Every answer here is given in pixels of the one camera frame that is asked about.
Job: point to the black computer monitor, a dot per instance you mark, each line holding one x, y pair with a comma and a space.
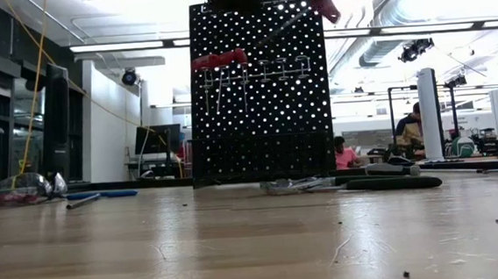
156, 139

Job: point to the dark bench equipment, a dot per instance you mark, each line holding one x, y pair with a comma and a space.
486, 138

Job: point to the person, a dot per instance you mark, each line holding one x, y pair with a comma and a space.
409, 132
347, 156

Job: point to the tall black panel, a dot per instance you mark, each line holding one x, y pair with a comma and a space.
57, 126

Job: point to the black metal pegboard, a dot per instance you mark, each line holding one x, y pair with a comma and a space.
191, 95

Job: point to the white perforated tower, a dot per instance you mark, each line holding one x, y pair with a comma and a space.
431, 113

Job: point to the black ceiling track camera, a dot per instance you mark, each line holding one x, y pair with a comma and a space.
414, 49

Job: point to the round black ceiling spotlight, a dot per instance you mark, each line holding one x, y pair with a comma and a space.
129, 77

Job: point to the black pipe stand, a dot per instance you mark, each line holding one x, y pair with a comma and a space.
391, 116

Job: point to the green white round object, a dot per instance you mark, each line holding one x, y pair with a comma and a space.
462, 147

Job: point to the clear safety glasses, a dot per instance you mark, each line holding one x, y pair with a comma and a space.
19, 186

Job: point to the black camera pole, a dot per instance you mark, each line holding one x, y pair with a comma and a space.
453, 112

